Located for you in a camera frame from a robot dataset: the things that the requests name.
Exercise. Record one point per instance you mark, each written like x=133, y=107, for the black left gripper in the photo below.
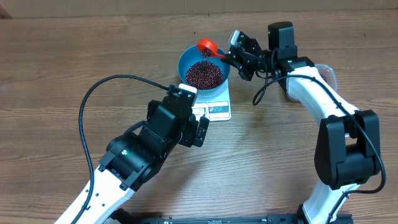
x=189, y=138

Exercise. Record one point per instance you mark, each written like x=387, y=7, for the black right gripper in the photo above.
x=240, y=61

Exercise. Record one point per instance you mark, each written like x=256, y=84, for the orange scoop with blue handle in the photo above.
x=209, y=48

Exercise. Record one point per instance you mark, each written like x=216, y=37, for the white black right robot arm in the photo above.
x=347, y=153

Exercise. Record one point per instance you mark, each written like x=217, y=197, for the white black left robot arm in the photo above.
x=136, y=156

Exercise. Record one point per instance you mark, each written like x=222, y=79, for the white kitchen scale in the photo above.
x=213, y=104

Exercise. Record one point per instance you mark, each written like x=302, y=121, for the red beans in bowl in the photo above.
x=204, y=75

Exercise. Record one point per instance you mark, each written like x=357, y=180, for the clear plastic container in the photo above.
x=322, y=69

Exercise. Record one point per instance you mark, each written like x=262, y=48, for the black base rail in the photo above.
x=121, y=216

